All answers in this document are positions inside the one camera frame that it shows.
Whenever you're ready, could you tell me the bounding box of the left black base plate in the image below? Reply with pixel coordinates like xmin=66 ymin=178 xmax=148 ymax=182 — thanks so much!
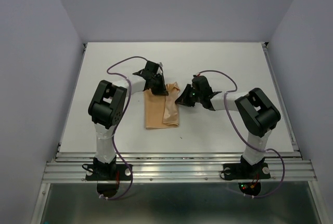
xmin=82 ymin=164 xmax=132 ymax=181

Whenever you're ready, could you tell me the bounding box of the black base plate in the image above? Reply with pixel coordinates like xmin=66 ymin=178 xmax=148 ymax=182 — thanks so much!
xmin=82 ymin=164 xmax=132 ymax=181
xmin=220 ymin=163 xmax=271 ymax=181

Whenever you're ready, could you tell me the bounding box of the aluminium frame rail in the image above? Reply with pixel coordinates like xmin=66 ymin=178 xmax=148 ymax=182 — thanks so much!
xmin=42 ymin=151 xmax=317 ymax=183

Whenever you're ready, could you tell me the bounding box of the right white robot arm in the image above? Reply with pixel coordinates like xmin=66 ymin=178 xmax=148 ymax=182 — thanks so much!
xmin=175 ymin=75 xmax=281 ymax=177

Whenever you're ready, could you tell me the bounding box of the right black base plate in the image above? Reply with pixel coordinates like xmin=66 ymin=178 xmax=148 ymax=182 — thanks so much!
xmin=220 ymin=163 xmax=271 ymax=181

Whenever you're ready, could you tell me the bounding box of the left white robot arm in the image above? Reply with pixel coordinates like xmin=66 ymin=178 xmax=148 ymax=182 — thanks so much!
xmin=88 ymin=61 xmax=168 ymax=179

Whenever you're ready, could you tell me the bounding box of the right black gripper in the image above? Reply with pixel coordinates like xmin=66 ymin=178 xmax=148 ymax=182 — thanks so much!
xmin=173 ymin=84 xmax=202 ymax=107

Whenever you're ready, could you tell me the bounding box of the orange cloth napkin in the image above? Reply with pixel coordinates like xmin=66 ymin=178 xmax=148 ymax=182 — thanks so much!
xmin=144 ymin=82 xmax=180 ymax=129

